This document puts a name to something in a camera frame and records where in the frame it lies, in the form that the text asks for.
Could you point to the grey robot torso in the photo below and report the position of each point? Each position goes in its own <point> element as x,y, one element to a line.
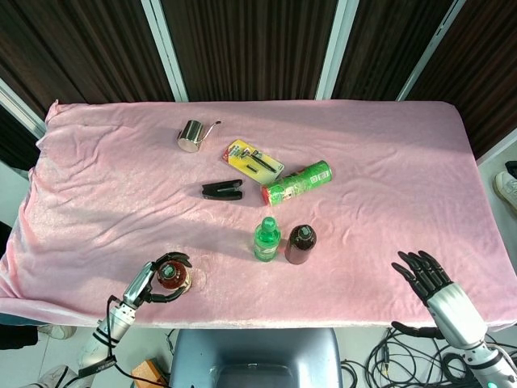
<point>254,359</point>

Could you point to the stainless steel cup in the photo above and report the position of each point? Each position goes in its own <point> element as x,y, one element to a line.
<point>189,135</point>

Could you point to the unlabelled dark red bottle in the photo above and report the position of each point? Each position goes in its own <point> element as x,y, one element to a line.
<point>301,242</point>

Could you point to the yellow razor blister pack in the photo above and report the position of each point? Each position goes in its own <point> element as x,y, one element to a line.
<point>252,159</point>

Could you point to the green soda bottle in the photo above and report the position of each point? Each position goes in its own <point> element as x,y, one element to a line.
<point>266,242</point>

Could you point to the white frame post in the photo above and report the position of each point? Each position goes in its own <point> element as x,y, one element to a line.
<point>432,52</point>
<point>22,109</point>
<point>335,48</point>
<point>165,52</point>

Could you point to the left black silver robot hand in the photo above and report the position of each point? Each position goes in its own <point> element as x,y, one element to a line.
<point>139,285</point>

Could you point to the white sneaker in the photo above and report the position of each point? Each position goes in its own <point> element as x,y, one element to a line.
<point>507,190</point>
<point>58,331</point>

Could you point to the green snack canister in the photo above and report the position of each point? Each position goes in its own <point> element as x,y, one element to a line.
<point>297,184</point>

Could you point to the pink plush table cloth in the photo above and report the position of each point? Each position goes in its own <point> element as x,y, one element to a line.
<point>343,161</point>

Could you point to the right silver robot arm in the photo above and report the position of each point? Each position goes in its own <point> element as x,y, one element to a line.
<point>484,359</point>

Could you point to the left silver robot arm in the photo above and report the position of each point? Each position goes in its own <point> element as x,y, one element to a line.
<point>115,323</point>

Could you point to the black stapler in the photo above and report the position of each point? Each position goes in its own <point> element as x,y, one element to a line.
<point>222,191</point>

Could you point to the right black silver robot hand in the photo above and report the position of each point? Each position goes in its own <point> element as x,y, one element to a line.
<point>454,311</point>

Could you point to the labelled amber tea bottle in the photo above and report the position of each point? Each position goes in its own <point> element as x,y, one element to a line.
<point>173,277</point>

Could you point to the brown wooden box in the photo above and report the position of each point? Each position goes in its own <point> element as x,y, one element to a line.
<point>149,374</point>

